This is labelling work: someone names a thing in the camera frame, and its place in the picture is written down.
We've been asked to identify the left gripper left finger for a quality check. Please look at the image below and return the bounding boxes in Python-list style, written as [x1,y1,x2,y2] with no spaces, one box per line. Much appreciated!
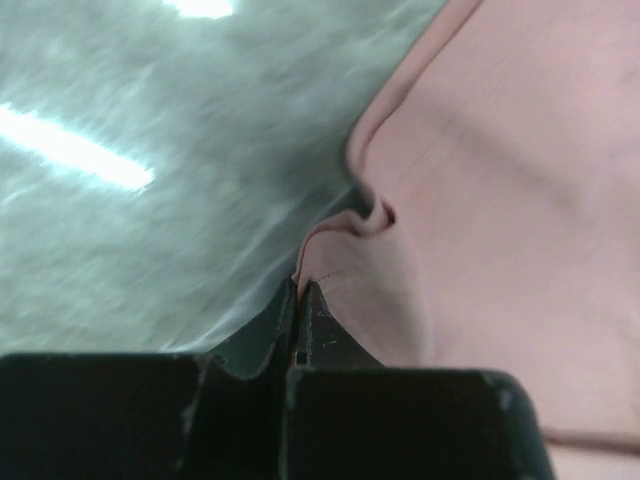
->
[1,281,296,479]

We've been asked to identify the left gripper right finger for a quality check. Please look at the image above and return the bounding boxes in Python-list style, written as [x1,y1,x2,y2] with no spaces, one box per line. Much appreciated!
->
[285,284,553,479]

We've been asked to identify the dusty pink t shirt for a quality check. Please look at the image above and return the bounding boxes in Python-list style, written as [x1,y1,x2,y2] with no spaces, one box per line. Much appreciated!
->
[294,1,639,479]

